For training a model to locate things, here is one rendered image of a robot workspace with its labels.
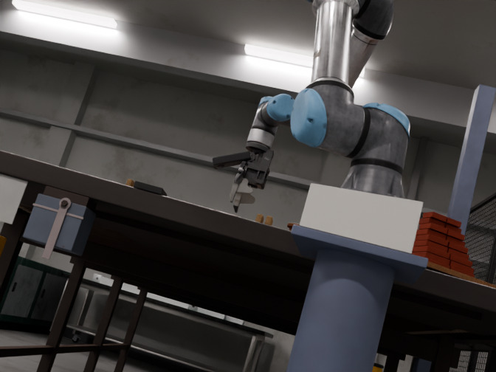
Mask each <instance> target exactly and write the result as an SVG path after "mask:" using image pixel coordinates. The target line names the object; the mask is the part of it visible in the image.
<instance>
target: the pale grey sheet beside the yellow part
mask: <svg viewBox="0 0 496 372"><path fill-rule="evenodd" d="M27 184H28V181H25V180H22V179H17V178H14V177H11V176H7V175H4V174H1V173H0V221H2V222H5V223H8V224H13V221H14V219H15V217H16V213H17V211H18V208H19V205H20V203H21V200H22V197H23V195H24V191H25V190H26V187H27Z"/></svg>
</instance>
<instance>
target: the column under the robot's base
mask: <svg viewBox="0 0 496 372"><path fill-rule="evenodd" d="M291 234H292V237H293V239H294V242H295V243H296V245H297V248H298V249H299V252H300V254H301V255H302V256H306V257H309V258H313V259H316V261H315V263H314V268H313V272H312V274H311V280H310V283H309V287H308V291H307V294H306V299H305V302H304V305H303V310H302V313H301V316H300V321H299V324H298V327H297V333H296V335H295V339H294V344H293V346H292V352H291V355H290V358H289V363H288V366H287V369H286V372H372V370H373V365H374V362H375V358H376V352H377V349H378V345H379V340H380V337H381V333H382V327H383V324H384V321H385V315H386V311H387V308H388V302H389V299H390V293H391V289H392V286H393V280H397V281H401V282H404V283H409V284H412V285H413V284H414V283H415V282H416V281H417V280H418V278H419V277H420V275H421V274H422V272H423V271H424V270H425V269H426V268H427V263H428V258H424V257H421V256H417V255H412V254H409V253H406V252H400V251H397V250H394V249H388V248H385V247H381V246H377V245H374V244H369V243H365V242H362V241H357V240H354V239H350V238H345V237H342V236H338V235H333V234H330V233H326V232H322V231H319V230H313V229H310V228H307V227H301V226H298V225H295V224H293V226H292V231H291Z"/></svg>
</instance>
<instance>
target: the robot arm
mask: <svg viewBox="0 0 496 372"><path fill-rule="evenodd" d="M306 1H308V2H309V3H310V2H311V3H312V12H313V14H314V16H315V17H316V18H317V25H316V33H315V41H314V55H313V63H312V71H311V82H310V84H309V85H307V86H306V87H305V89H303V90H301V91H300V92H299V94H298V95H297V97H296V99H293V97H291V96H290V95H288V94H279V95H277V96H274V97H263V98H262V99H261V101H260V104H259V105H258V108H257V112H256V115H255V119H254V121H253V124H252V127H251V130H250V133H249V136H248V139H247V145H246V149H247V150H248V151H246V152H241V153H237V154H230V155H225V156H217V157H213V166H214V168H215V169H218V168H225V167H230V166H234V165H240V166H239V169H238V172H237V174H236V177H235V180H234V182H233V185H232V189H231V191H230V195H229V197H230V202H233V200H234V198H235V202H234V205H233V207H234V210H235V213H237V212H238V208H239V205H240V204H253V203H254V202H255V197H253V196H252V195H251V193H252V188H250V186H251V187H253V188H256V189H262V190H263V189H264V187H265V184H266V180H267V177H268V175H269V172H270V170H269V166H270V163H271V161H272V159H273V156H274V151H272V150H270V149H271V147H272V143H273V140H274V137H275V134H276V131H277V128H278V126H279V125H284V126H287V127H290V128H291V130H292V134H293V136H294V138H295V139H296V140H297V141H299V142H302V143H305V144H307V145H308V146H310V147H313V148H319V149H323V150H325V151H329V152H332V153H335V154H339V155H341V156H345V157H348V158H350V159H351V166H350V170H349V173H348V175H347V177H346V179H345V181H344V182H343V184H342V186H341V188H343V189H348V190H356V191H361V192H365V193H373V194H378V195H383V196H391V197H396V198H400V199H404V192H403V187H402V174H403V170H404V162H405V157H406V153H407V144H408V142H409V140H410V134H409V133H410V122H409V120H408V118H407V116H406V115H405V114H404V113H403V112H402V111H400V110H398V109H397V108H395V107H392V106H389V105H387V104H384V103H382V104H378V103H367V104H365V105H364V106H363V107H361V106H357V105H355V104H354V92H353V90H352V88H353V87H354V84H355V83H356V81H357V79H358V77H359V76H360V74H361V72H362V70H363V69H364V67H365V64H366V63H367V62H368V59H369V58H370V56H371V54H372V52H373V51H374V49H375V47H376V45H377V44H378V42H379V41H383V40H384V39H385V37H386V35H387V34H388V32H389V30H390V27H391V24H392V22H393V14H394V1H393V0H306ZM352 20H353V22H352ZM352 25H353V30H352V31H351V28H352ZM249 151H250V152H251V153H250V152H249ZM250 154H252V155H251V156H252V158H251V156H250ZM257 154H258V156H256V155H257ZM235 195H236V196H235Z"/></svg>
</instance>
